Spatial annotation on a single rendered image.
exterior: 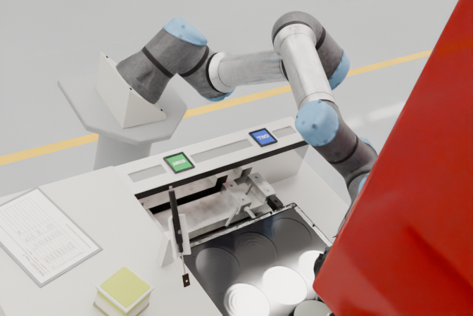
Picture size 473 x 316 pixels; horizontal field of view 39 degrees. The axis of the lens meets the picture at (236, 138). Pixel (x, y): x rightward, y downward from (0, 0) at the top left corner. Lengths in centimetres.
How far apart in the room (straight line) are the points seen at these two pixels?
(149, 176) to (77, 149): 148
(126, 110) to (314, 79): 66
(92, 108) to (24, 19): 193
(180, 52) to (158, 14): 221
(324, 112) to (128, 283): 46
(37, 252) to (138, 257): 19
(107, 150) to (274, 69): 58
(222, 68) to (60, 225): 68
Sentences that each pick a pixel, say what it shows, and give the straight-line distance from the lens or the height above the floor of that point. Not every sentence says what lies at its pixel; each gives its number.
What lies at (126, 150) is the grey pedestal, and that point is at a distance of 194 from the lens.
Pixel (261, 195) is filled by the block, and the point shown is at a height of 90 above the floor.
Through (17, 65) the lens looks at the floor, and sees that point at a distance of 343.
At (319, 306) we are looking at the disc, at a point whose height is 90.
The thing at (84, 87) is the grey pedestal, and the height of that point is 82.
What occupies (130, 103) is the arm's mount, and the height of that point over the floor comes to 91.
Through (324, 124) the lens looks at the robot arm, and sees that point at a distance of 119.
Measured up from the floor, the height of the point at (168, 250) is 101.
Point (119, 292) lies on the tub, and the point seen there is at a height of 103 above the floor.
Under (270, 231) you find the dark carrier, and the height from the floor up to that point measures 90.
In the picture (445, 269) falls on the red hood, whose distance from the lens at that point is 86.
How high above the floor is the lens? 200
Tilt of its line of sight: 38 degrees down
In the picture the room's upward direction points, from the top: 18 degrees clockwise
